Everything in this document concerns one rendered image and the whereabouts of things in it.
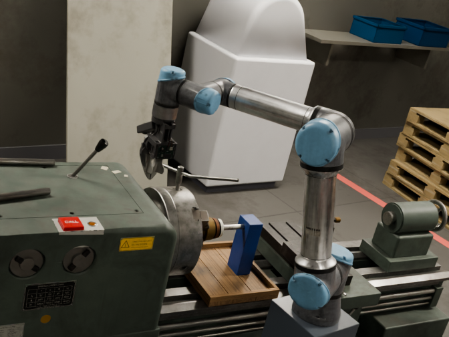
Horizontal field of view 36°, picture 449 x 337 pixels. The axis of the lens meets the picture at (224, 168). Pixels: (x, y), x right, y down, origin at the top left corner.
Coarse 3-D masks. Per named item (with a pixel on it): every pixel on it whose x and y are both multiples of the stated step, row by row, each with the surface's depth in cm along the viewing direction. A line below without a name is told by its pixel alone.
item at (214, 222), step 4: (212, 220) 249; (216, 220) 250; (212, 224) 248; (216, 224) 249; (212, 228) 247; (216, 228) 248; (220, 228) 249; (204, 232) 247; (208, 232) 246; (212, 232) 247; (216, 232) 249; (220, 232) 250; (204, 236) 247; (208, 236) 247; (212, 236) 248; (216, 236) 250; (204, 240) 247
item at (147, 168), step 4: (148, 156) 209; (148, 160) 209; (144, 164) 210; (148, 164) 209; (144, 168) 211; (148, 168) 210; (152, 168) 207; (144, 172) 212; (148, 172) 210; (152, 172) 208; (148, 176) 213
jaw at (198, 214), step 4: (192, 208) 233; (192, 212) 233; (196, 212) 233; (200, 212) 236; (204, 212) 237; (196, 216) 233; (200, 216) 235; (204, 216) 236; (196, 220) 232; (204, 220) 235; (208, 220) 236; (204, 224) 239; (208, 224) 244; (204, 228) 243; (208, 228) 244
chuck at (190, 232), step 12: (168, 192) 235; (180, 192) 237; (180, 204) 231; (192, 204) 234; (180, 216) 229; (192, 216) 231; (180, 228) 228; (192, 228) 230; (180, 240) 228; (192, 240) 230; (180, 252) 229; (192, 252) 231; (180, 264) 232; (192, 264) 235
